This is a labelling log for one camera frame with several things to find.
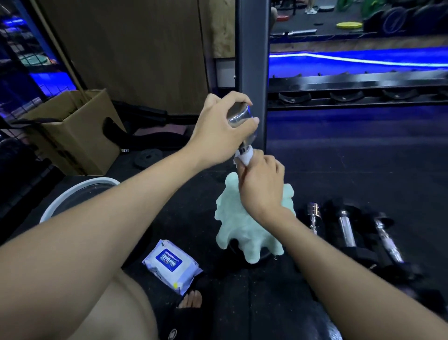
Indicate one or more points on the black left sandal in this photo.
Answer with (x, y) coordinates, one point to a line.
(178, 325)

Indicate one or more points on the white wet wipe sheet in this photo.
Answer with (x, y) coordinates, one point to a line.
(244, 158)

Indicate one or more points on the large chrome dumbbell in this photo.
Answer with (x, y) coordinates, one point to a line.
(239, 114)

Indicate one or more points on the red weight plate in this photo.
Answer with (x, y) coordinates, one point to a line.
(282, 18)

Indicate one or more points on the yellow weight plate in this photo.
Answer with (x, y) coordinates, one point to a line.
(349, 25)

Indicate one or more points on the black padded bench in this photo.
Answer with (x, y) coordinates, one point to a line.
(150, 138)

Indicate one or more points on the person's left leg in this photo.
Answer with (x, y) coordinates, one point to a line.
(115, 308)

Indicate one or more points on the brown cardboard box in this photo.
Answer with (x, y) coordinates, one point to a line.
(80, 140)

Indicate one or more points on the light green cloth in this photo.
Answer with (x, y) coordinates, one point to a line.
(234, 224)

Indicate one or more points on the small chrome dumbbell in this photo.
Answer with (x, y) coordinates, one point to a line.
(314, 212)

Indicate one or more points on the white blue wet wipes pack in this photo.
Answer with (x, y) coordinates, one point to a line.
(171, 261)

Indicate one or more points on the person's left hand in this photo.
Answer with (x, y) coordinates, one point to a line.
(213, 133)

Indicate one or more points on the person's left forearm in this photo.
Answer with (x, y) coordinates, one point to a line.
(87, 252)

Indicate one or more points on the white rimmed basin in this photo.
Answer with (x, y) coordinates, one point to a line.
(63, 199)

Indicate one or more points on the person's right hand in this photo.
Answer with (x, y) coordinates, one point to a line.
(262, 189)

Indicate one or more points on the dark metal rack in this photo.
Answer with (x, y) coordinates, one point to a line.
(350, 84)

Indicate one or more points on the person's right forearm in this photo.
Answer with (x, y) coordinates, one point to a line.
(350, 280)

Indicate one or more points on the steel barbell bar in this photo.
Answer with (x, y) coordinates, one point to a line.
(294, 32)

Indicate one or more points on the small black weight plate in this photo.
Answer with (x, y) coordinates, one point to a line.
(147, 159)

